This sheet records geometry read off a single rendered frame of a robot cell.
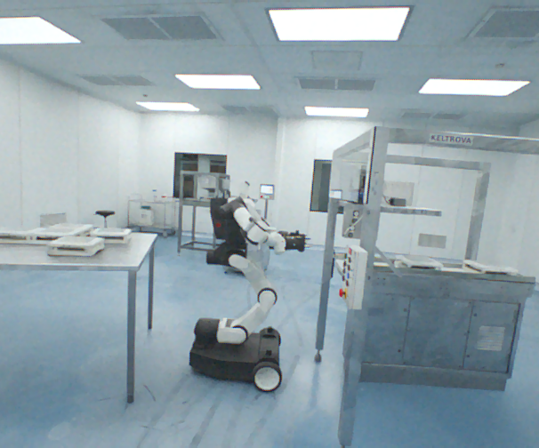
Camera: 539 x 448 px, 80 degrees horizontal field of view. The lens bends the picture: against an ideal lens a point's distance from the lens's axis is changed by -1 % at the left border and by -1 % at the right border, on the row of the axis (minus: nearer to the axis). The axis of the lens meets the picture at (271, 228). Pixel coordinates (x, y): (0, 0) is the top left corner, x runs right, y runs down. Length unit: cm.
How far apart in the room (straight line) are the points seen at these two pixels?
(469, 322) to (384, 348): 62
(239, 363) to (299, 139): 586
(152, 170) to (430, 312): 727
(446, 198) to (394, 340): 546
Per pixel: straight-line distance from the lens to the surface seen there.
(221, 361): 241
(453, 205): 780
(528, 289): 286
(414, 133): 161
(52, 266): 210
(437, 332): 270
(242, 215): 194
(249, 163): 768
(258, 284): 236
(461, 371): 290
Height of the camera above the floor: 137
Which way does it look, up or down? 7 degrees down
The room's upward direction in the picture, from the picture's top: 4 degrees clockwise
